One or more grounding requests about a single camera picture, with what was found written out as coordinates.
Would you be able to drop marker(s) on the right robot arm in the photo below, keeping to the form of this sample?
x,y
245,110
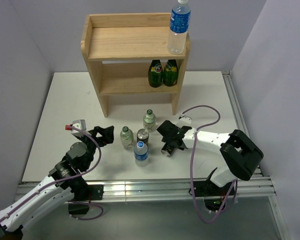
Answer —
x,y
241,155

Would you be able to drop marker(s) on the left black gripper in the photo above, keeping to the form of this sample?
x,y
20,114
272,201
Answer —
x,y
107,135

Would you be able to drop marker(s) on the black soda can front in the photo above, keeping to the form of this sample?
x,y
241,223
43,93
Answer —
x,y
167,150

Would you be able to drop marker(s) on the blue label water bottle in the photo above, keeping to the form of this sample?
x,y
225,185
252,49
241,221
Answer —
x,y
141,154
178,28

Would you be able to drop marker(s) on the green glass bottle left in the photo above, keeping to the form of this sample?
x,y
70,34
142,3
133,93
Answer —
x,y
155,74

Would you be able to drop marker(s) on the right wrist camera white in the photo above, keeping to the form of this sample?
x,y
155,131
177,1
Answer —
x,y
184,120

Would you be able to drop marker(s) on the clear glass soda bottle left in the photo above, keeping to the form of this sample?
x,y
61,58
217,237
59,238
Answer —
x,y
127,137

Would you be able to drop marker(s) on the green glass bottle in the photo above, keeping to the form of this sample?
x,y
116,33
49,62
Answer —
x,y
170,73
155,74

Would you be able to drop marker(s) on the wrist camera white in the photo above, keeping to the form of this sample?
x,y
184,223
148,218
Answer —
x,y
184,120
77,127

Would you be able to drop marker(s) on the clear glass soda bottle rear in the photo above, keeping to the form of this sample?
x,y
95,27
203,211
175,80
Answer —
x,y
149,120

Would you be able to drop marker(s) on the aluminium front rail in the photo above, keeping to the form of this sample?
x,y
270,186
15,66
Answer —
x,y
173,189

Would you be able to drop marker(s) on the black soda can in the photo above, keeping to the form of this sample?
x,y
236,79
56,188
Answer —
x,y
143,136
167,150

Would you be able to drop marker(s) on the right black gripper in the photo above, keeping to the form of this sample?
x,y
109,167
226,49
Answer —
x,y
165,139

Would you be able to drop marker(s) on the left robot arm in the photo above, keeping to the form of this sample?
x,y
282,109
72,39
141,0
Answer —
x,y
63,183

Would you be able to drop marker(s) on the blue label water bottle front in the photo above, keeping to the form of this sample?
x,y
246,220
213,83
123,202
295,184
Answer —
x,y
141,154

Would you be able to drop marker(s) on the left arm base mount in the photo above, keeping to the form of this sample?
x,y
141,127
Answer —
x,y
80,206

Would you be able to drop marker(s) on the aluminium right rail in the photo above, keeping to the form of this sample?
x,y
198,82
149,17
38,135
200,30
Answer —
x,y
240,122

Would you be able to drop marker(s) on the wooden two-tier shelf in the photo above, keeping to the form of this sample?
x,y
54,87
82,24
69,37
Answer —
x,y
115,48

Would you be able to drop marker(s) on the black soda can rear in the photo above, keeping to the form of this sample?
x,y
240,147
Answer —
x,y
143,136

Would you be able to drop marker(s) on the clear glass soda bottle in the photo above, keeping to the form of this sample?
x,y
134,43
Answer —
x,y
127,137
149,120

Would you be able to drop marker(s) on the green glass bottle right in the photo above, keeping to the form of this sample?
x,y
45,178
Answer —
x,y
170,73

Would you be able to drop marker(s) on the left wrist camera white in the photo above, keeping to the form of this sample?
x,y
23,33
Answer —
x,y
77,127

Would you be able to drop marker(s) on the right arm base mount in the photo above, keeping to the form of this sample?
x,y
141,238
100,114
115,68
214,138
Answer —
x,y
212,195

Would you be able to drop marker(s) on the aluminium rail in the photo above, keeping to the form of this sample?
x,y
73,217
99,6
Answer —
x,y
173,189
240,122

